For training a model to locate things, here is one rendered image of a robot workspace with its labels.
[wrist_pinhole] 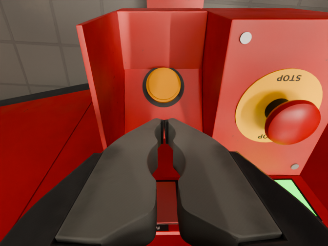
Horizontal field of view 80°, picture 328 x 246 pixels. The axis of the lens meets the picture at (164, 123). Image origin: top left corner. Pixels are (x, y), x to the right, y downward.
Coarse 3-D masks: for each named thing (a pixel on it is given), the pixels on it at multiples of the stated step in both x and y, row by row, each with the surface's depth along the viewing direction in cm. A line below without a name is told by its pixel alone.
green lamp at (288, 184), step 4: (276, 180) 21; (280, 180) 21; (284, 180) 21; (288, 180) 21; (280, 184) 20; (284, 184) 20; (288, 184) 20; (292, 184) 20; (288, 188) 20; (292, 188) 20; (296, 188) 20; (292, 192) 20; (296, 192) 20; (296, 196) 19; (300, 196) 19; (300, 200) 19; (304, 200) 19; (304, 204) 19
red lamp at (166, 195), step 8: (160, 184) 20; (168, 184) 20; (160, 192) 20; (168, 192) 20; (160, 200) 19; (168, 200) 19; (176, 200) 19; (160, 208) 18; (168, 208) 18; (176, 208) 18; (160, 216) 18; (168, 216) 18; (176, 216) 18
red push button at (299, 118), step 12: (276, 108) 15; (288, 108) 14; (300, 108) 14; (312, 108) 14; (276, 120) 15; (288, 120) 14; (300, 120) 14; (312, 120) 14; (276, 132) 15; (288, 132) 15; (300, 132) 15; (312, 132) 15; (288, 144) 16
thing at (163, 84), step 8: (152, 72) 22; (160, 72) 21; (168, 72) 21; (152, 80) 21; (160, 80) 21; (168, 80) 21; (176, 80) 21; (152, 88) 21; (160, 88) 21; (168, 88) 21; (176, 88) 21; (152, 96) 22; (160, 96) 21; (168, 96) 21; (176, 96) 22
